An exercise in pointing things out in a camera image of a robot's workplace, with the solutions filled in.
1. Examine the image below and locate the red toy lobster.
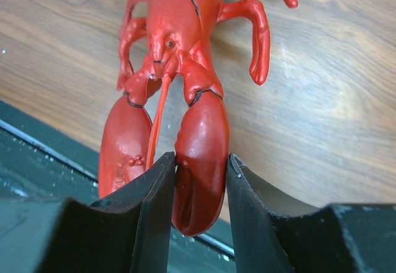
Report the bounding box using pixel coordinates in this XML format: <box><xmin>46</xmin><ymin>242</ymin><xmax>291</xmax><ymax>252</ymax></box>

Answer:
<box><xmin>98</xmin><ymin>0</ymin><xmax>299</xmax><ymax>237</ymax></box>

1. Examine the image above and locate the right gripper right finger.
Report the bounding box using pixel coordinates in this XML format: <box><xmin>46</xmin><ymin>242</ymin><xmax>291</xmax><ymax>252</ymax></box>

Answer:
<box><xmin>227</xmin><ymin>154</ymin><xmax>318</xmax><ymax>272</ymax></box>

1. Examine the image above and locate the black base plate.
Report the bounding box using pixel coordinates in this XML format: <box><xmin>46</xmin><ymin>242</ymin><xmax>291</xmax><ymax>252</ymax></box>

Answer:
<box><xmin>1</xmin><ymin>102</ymin><xmax>236</xmax><ymax>272</ymax></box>

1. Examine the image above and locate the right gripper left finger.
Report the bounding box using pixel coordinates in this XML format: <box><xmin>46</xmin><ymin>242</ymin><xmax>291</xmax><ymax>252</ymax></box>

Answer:
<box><xmin>91</xmin><ymin>152</ymin><xmax>175</xmax><ymax>272</ymax></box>

